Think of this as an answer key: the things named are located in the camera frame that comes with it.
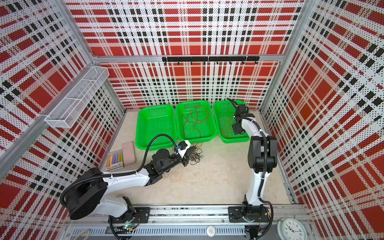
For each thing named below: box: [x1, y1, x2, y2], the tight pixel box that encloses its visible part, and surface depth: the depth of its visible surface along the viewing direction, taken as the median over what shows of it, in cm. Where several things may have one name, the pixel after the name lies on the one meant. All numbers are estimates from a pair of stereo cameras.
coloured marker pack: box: [106, 149, 125, 172], surface depth 95 cm
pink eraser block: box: [122, 141, 136, 165], surface depth 97 cm
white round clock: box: [276, 217, 308, 240], surface depth 68 cm
